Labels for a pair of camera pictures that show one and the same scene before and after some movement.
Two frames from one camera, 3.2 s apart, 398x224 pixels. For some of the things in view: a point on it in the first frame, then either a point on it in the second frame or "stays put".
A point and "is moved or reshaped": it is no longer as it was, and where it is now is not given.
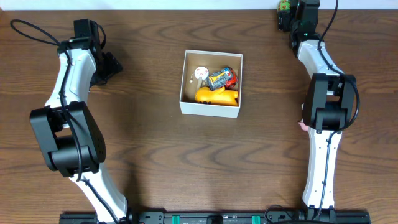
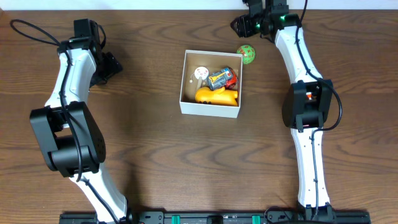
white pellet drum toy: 201,73 stays put
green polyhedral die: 283,5 is moved or reshaped
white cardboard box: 214,61 stays put
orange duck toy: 221,96 stays put
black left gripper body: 109,66 stays put
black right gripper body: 286,17 → 251,25
